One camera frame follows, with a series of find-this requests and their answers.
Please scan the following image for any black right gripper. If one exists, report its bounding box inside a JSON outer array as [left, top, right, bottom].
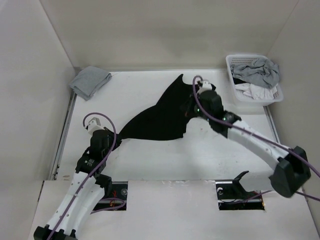
[[180, 92, 213, 122]]

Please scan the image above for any black tank top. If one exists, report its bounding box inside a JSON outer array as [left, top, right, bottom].
[[118, 74, 197, 141]]

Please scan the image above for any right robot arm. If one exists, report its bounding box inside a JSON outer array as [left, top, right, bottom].
[[186, 90, 311, 198]]

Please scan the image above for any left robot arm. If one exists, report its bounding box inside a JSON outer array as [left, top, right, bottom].
[[33, 127, 121, 240]]

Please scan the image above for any crumpled white tank top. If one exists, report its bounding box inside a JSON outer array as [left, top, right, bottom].
[[235, 83, 277, 100]]

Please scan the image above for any crumpled grey tank top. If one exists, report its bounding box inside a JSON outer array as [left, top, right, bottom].
[[230, 58, 280, 89]]

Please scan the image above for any folded grey tank top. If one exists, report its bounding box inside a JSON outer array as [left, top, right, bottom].
[[69, 66, 112, 101]]

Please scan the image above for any white plastic laundry basket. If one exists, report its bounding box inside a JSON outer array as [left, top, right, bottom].
[[225, 54, 284, 107]]

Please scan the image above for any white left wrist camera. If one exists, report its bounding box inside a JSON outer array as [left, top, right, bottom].
[[85, 117, 103, 135]]

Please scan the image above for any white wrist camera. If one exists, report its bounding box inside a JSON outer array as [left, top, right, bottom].
[[85, 117, 103, 135], [197, 80, 216, 95]]

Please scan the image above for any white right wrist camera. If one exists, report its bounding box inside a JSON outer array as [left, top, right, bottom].
[[197, 80, 216, 95]]

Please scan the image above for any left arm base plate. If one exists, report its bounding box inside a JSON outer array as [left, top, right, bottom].
[[91, 181, 129, 213]]

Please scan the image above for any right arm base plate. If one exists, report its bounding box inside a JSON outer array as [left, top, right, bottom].
[[215, 180, 265, 211]]

